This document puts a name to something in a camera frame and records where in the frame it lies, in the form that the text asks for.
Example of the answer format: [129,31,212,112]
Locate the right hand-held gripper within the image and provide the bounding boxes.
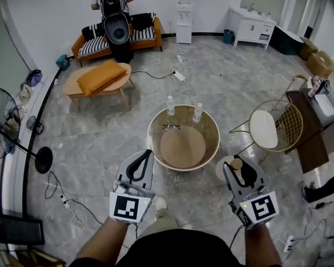
[222,154,280,231]

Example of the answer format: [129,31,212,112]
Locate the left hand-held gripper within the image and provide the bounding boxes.
[109,149,156,224]

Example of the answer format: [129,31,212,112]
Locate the person's left forearm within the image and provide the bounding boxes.
[76,217,129,264]

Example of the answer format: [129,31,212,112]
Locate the person's right forearm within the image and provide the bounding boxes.
[243,226,282,266]

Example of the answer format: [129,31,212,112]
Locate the round glass side table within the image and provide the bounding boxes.
[146,104,221,172]

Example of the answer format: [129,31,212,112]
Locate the person's left shoe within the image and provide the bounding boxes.
[155,196,168,212]

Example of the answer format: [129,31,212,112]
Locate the person's khaki trousers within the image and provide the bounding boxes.
[140,207,190,238]

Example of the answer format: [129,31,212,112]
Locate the clear plastic water bottle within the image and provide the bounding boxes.
[166,95,175,116]
[193,102,203,123]

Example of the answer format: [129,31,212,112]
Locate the dark wooden cabinet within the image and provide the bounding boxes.
[285,87,334,175]

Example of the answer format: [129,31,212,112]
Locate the person's black shirt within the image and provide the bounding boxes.
[69,228,282,267]

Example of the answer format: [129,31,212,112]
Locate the black standing fan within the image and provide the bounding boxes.
[0,87,53,175]

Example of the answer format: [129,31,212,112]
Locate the orange cushion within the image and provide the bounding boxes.
[77,59,128,97]

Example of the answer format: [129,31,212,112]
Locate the oval wooden low table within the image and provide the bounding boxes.
[62,62,136,113]

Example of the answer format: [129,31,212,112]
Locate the gold metal tube chair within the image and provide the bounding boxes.
[278,74,310,105]

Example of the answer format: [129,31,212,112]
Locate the orange sofa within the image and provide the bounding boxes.
[71,12,164,63]

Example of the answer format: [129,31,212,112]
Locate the black monitor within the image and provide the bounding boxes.
[0,209,45,246]

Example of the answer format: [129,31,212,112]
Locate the striped sofa seat cushion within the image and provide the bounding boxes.
[77,35,110,56]
[129,26,156,42]

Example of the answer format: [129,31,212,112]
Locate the beige bag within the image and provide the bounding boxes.
[18,83,33,105]

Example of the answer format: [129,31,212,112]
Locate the large cardboard box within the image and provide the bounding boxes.
[306,50,334,79]

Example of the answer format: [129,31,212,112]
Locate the purple bag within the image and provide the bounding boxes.
[26,69,42,87]

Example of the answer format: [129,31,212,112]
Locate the teal waste bin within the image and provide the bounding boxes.
[223,28,235,45]

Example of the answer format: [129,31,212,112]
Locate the dark green box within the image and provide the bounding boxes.
[269,25,304,56]

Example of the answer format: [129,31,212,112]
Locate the small cardboard box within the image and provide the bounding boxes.
[299,36,320,61]

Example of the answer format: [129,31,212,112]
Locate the white sink cabinet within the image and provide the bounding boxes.
[228,3,277,50]

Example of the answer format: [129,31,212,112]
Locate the white water dispenser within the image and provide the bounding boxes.
[175,0,193,45]

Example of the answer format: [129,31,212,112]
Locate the white coiled cable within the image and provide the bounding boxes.
[71,209,87,232]

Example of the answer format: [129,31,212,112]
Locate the black fan cable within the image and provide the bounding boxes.
[44,170,65,200]

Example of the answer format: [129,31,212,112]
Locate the black power cable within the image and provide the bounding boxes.
[130,70,176,80]

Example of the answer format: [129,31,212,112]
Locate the black wire waste basket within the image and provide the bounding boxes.
[26,115,45,135]

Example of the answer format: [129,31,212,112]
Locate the wooden frame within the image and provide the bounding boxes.
[0,248,65,267]

